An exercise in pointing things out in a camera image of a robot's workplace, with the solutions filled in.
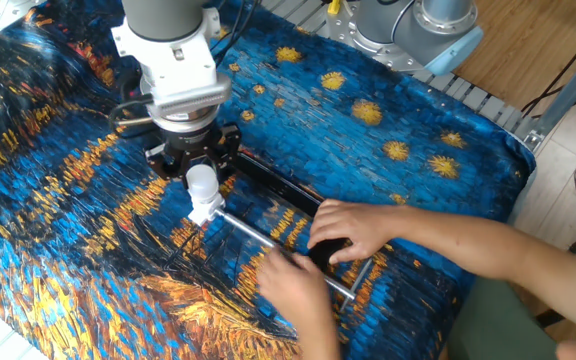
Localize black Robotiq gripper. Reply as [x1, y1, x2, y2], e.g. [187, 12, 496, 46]
[145, 122, 243, 179]

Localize white lamp socket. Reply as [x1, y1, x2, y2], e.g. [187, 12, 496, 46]
[187, 192, 227, 227]

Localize black C-clamp with silver screw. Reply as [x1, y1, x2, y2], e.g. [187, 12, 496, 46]
[214, 149, 375, 314]

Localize person's left forearm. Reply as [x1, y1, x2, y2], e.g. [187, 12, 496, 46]
[292, 309, 342, 360]

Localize person's right forearm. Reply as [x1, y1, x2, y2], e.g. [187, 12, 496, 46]
[392, 204, 576, 321]

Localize person's left hand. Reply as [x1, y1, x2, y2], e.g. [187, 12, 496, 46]
[256, 248, 334, 326]

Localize person's right hand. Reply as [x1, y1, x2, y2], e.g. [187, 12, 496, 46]
[306, 198, 404, 265]

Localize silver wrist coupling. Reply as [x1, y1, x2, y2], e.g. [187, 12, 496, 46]
[150, 107, 219, 134]

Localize starry night painting tablecloth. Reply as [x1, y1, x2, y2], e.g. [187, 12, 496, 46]
[0, 0, 538, 360]

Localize green trousers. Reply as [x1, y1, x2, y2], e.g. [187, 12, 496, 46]
[447, 277, 559, 360]

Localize white wrist mount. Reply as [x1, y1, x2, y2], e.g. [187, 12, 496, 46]
[111, 7, 233, 119]

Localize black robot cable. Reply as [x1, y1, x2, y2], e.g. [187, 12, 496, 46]
[107, 0, 262, 134]

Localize black floor cable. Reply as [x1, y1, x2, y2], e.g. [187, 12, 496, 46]
[520, 14, 576, 119]

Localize aluminium frame post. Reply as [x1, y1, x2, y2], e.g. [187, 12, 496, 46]
[522, 44, 576, 151]

